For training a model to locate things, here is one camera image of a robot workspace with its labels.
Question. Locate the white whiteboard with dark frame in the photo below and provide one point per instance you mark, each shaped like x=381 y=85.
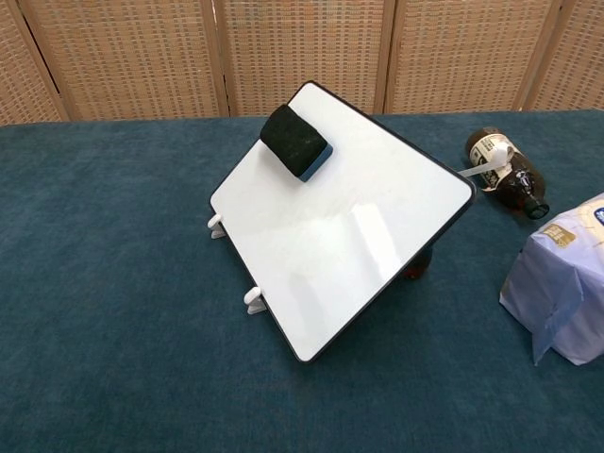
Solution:
x=340 y=236

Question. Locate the black and blue eraser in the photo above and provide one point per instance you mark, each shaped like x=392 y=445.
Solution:
x=295 y=141

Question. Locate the woven rattan folding screen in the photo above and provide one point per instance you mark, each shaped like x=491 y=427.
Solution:
x=141 y=56

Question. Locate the light blue tissue paper pack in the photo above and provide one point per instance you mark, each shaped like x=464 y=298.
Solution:
x=561 y=278

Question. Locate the small red brown object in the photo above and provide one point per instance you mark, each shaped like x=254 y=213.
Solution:
x=417 y=269

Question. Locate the brown glass bottle with label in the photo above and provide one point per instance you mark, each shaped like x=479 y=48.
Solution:
x=509 y=172

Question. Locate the teal carpet table cover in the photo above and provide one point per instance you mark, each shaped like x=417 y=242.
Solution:
x=141 y=354

